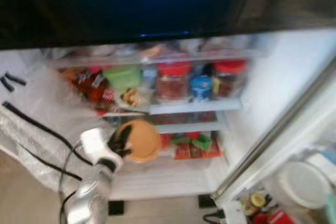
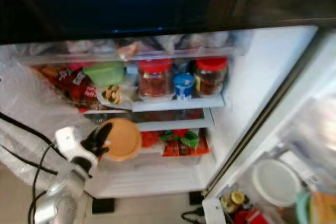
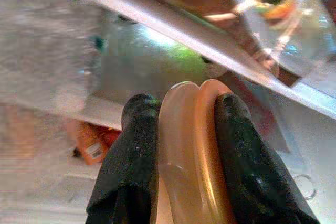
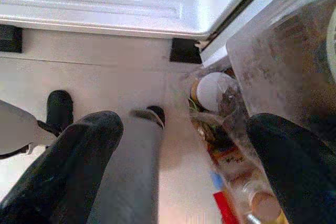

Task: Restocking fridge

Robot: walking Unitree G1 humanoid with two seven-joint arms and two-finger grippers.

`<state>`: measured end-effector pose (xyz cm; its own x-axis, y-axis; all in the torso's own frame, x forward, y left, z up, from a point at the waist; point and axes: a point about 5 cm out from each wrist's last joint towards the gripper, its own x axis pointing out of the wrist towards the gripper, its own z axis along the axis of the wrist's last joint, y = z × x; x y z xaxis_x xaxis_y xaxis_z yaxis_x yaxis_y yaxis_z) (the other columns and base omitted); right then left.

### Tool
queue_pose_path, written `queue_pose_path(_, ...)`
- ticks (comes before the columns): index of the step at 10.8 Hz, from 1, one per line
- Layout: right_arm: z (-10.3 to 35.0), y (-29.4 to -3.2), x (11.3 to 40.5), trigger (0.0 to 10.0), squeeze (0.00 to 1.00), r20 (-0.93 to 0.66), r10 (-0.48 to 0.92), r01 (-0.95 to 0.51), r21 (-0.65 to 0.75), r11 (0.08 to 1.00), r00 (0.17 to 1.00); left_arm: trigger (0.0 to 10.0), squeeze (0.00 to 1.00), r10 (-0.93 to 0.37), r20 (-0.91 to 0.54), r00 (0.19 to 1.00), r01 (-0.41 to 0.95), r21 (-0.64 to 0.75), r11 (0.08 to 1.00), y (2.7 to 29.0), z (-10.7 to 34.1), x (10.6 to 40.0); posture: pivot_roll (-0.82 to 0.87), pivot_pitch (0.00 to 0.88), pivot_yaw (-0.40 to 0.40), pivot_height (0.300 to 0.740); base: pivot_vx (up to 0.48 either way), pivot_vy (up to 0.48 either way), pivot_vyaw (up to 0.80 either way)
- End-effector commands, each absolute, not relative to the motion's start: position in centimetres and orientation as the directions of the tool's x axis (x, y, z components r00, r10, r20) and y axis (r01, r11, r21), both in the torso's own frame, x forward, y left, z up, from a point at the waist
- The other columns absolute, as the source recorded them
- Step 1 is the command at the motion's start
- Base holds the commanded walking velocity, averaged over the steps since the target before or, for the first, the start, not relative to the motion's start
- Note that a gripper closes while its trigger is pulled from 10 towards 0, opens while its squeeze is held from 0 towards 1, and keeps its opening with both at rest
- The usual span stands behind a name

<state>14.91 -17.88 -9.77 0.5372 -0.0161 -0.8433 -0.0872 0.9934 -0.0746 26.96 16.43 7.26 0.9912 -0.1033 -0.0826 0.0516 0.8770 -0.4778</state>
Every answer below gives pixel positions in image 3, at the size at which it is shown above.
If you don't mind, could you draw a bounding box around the green food item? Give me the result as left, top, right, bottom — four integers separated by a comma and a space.
157, 42, 211, 78

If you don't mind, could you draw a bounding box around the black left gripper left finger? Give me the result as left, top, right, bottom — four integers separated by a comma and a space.
85, 93, 161, 224

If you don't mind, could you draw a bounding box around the round orange plastic bowl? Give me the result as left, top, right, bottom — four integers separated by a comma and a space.
150, 79, 238, 224

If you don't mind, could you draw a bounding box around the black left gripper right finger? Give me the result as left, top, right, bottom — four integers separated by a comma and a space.
214, 92, 320, 224

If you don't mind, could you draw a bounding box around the orange food package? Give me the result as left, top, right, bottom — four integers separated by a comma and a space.
73, 121, 121, 166

